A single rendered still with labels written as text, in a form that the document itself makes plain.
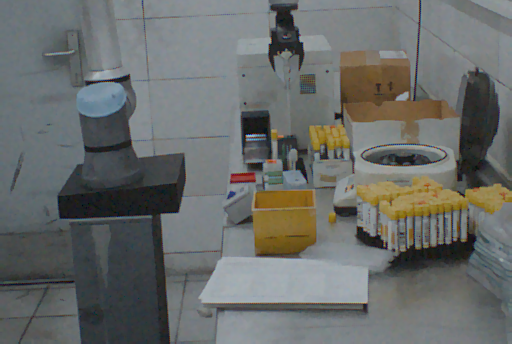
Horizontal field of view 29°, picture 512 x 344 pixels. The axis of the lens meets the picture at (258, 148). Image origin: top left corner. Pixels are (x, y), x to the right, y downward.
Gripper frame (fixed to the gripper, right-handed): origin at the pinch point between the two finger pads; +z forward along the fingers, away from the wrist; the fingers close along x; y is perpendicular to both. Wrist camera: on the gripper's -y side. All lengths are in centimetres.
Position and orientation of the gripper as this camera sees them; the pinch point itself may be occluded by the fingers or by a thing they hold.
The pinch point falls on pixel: (287, 85)
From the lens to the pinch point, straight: 245.8
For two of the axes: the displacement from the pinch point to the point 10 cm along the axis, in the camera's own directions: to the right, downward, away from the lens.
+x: -10.0, 0.5, -0.1
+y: -0.2, -2.5, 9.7
